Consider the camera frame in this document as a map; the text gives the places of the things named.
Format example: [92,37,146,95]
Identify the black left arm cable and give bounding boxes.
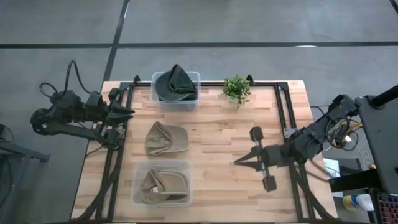
[39,60,94,98]

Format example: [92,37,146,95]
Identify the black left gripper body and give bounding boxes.
[86,88,126,146]

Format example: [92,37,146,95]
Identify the black aluminium rig frame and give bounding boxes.
[71,74,331,222]

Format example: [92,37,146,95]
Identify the small green potted plant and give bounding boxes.
[221,75,252,110]

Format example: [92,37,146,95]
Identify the black pole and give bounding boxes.
[369,84,398,109]

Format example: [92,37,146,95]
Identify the black shelf board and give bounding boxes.
[328,169,382,193]

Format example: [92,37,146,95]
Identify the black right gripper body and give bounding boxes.
[249,125,292,193]

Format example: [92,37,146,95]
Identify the clear plastic container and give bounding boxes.
[150,70,201,111]
[130,159,194,208]

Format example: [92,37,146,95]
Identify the white bottle with yellow label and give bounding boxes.
[342,193,374,212]

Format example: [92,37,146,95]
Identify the white paper sheet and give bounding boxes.
[323,157,341,180]

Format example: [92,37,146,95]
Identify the grey metal cart frame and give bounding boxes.
[0,123,50,224]

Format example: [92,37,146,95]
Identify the tangled floor cables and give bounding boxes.
[310,104,365,153]

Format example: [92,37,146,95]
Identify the dark grey equipment cabinet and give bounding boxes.
[355,95,398,194]

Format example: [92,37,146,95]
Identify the backlit keyboard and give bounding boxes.
[375,192,398,224]

